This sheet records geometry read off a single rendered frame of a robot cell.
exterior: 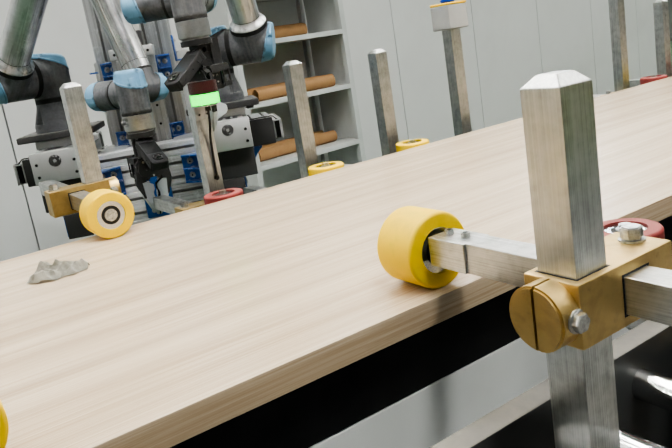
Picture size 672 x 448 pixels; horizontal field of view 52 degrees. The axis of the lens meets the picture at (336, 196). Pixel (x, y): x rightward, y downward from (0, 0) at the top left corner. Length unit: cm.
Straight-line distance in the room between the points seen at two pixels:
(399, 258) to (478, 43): 578
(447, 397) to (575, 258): 31
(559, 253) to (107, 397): 39
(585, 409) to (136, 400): 35
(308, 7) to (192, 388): 446
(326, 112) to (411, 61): 109
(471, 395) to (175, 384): 34
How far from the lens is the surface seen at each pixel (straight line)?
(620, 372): 71
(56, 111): 224
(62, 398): 66
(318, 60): 494
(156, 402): 60
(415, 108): 577
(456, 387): 78
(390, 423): 73
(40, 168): 213
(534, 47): 713
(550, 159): 50
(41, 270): 106
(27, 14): 204
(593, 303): 52
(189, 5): 159
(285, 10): 495
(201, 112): 150
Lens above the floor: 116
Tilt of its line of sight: 12 degrees down
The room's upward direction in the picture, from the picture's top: 9 degrees counter-clockwise
